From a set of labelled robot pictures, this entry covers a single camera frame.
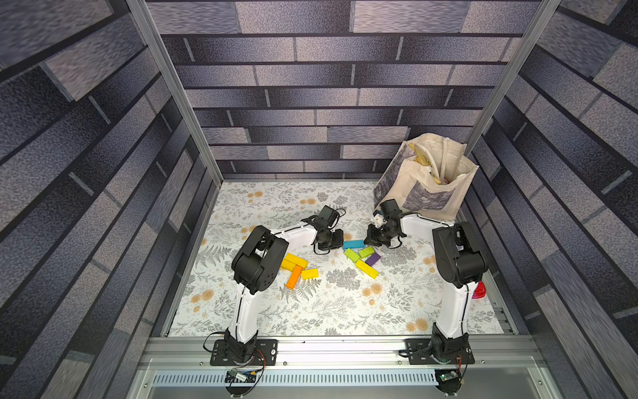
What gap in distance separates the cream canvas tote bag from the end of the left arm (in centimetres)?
22

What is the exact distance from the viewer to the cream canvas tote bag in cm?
87

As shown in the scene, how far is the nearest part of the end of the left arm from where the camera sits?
30.6 inches
